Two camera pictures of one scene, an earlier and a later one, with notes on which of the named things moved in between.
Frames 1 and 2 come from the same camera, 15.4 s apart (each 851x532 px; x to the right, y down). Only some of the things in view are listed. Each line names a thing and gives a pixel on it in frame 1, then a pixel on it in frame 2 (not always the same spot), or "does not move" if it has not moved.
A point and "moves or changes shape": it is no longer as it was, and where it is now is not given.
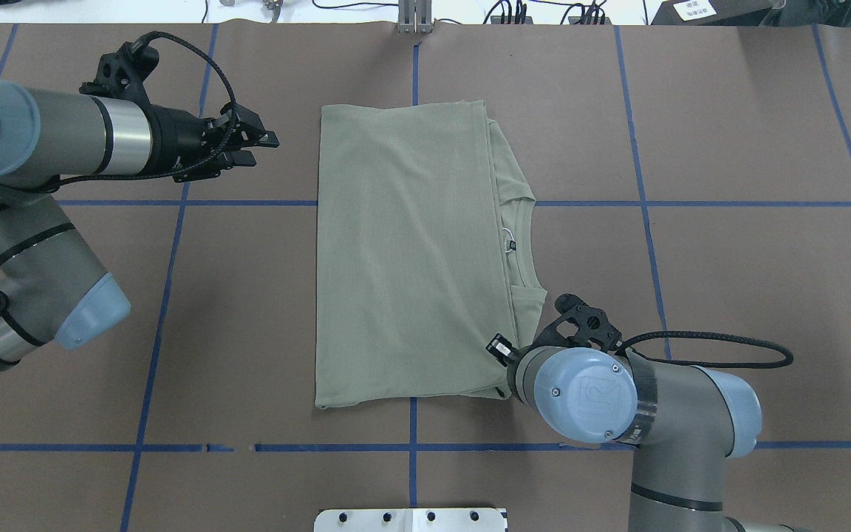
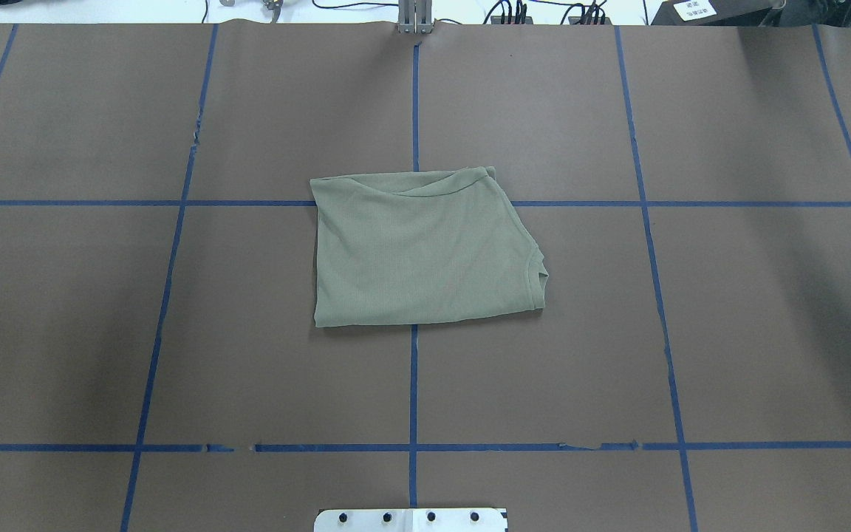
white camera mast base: (455, 519) does not move
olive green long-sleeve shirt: (422, 253) moves or changes shape
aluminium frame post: (414, 17) does not move
